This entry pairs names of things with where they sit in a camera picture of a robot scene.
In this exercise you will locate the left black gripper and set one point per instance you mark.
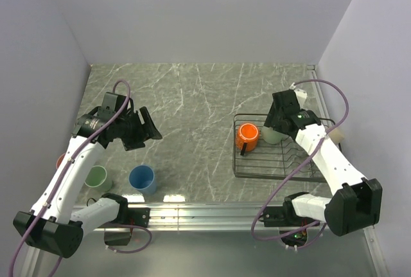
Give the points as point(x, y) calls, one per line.
point(137, 141)

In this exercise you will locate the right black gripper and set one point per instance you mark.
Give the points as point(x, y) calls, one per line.
point(271, 119)

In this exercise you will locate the pale green plastic cup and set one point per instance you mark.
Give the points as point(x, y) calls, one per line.
point(271, 136)

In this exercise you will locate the blue plastic cup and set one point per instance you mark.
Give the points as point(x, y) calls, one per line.
point(143, 179)

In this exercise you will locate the orange mug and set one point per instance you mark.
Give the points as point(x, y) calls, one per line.
point(247, 138)

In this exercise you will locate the beige plastic cup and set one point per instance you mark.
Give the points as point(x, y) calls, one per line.
point(336, 135)

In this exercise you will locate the salmon plastic cup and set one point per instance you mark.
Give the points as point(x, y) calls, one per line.
point(59, 161)

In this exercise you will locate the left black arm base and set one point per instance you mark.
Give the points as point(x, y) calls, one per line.
point(137, 217)

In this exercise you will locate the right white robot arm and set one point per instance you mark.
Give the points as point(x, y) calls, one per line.
point(356, 201)

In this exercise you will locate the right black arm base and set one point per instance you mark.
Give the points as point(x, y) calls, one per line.
point(276, 216)

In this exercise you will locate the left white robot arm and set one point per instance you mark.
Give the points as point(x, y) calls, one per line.
point(52, 225)

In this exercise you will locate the light green plastic cup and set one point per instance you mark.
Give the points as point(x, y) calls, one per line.
point(99, 179)

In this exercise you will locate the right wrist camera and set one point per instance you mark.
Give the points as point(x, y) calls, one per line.
point(300, 94)

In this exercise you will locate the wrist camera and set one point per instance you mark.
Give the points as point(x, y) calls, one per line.
point(300, 94)
point(112, 102)

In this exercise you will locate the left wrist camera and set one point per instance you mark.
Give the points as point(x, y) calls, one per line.
point(112, 102)

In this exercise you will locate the black wire dish rack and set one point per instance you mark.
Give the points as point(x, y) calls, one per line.
point(268, 161)

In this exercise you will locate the aluminium mounting rail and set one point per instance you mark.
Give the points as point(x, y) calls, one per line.
point(200, 217)

